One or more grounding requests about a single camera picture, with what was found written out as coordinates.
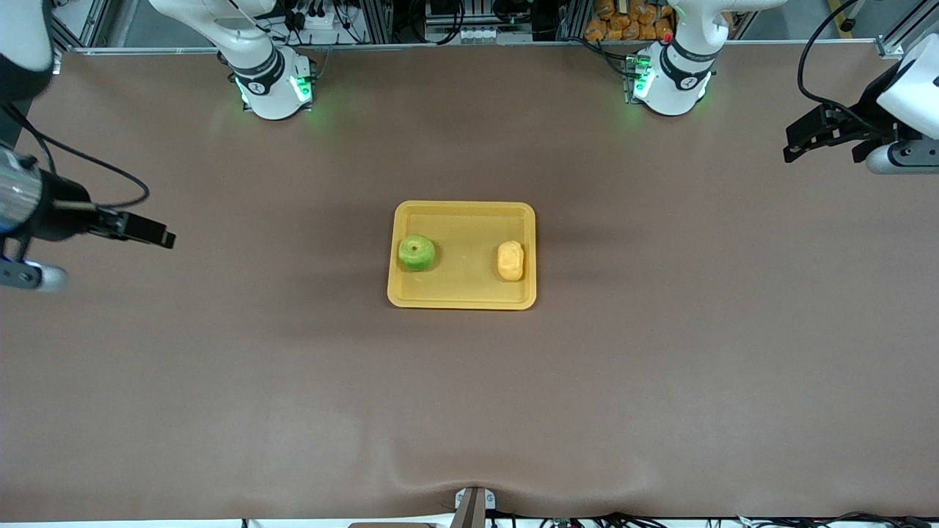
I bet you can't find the yellow plastic tray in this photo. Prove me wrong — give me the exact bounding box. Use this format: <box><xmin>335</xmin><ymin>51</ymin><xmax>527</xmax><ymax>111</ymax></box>
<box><xmin>387</xmin><ymin>200</ymin><xmax>537</xmax><ymax>311</ymax></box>

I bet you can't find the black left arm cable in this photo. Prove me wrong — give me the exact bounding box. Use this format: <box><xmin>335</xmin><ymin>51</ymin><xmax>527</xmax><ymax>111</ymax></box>
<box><xmin>798</xmin><ymin>0</ymin><xmax>896</xmax><ymax>133</ymax></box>

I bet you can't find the white power strip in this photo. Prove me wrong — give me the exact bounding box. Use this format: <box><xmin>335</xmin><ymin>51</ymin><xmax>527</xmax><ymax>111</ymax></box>
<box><xmin>297</xmin><ymin>7</ymin><xmax>340</xmax><ymax>34</ymax></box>

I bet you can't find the aluminium frame post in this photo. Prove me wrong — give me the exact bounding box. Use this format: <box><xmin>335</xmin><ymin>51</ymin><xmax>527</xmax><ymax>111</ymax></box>
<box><xmin>558</xmin><ymin>0</ymin><xmax>589</xmax><ymax>41</ymax></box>
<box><xmin>359</xmin><ymin>0</ymin><xmax>394</xmax><ymax>43</ymax></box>

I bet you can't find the metal clamp bracket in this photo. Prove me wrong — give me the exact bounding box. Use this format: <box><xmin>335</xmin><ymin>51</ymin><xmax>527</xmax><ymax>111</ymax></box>
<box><xmin>453</xmin><ymin>486</ymin><xmax>496</xmax><ymax>528</ymax></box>

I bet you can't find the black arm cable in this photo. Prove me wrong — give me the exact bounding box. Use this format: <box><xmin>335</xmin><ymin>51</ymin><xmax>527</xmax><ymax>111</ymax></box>
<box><xmin>0</xmin><ymin>103</ymin><xmax>151</xmax><ymax>210</ymax></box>
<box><xmin>798</xmin><ymin>0</ymin><xmax>896</xmax><ymax>133</ymax></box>

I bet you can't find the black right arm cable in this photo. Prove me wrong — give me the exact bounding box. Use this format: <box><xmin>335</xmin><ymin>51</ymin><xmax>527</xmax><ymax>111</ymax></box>
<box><xmin>0</xmin><ymin>103</ymin><xmax>151</xmax><ymax>210</ymax></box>

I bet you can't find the brown table mat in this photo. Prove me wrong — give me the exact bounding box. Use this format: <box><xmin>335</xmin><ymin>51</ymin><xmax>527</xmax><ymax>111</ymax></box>
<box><xmin>0</xmin><ymin>40</ymin><xmax>939</xmax><ymax>521</ymax></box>

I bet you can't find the bag of orange snacks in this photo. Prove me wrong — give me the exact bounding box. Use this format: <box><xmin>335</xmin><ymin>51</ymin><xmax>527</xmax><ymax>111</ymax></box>
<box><xmin>585</xmin><ymin>0</ymin><xmax>676</xmax><ymax>43</ymax></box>

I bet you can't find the green apple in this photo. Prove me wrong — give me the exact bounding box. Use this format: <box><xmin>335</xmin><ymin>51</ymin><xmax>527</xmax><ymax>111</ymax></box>
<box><xmin>398</xmin><ymin>235</ymin><xmax>436</xmax><ymax>272</ymax></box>

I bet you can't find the silver table edge rail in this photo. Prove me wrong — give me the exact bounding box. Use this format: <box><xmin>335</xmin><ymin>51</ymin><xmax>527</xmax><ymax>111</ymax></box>
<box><xmin>62</xmin><ymin>40</ymin><xmax>903</xmax><ymax>56</ymax></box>

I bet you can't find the yellow potato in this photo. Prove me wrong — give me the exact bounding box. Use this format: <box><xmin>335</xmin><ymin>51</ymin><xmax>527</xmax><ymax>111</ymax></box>
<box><xmin>497</xmin><ymin>241</ymin><xmax>525</xmax><ymax>282</ymax></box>

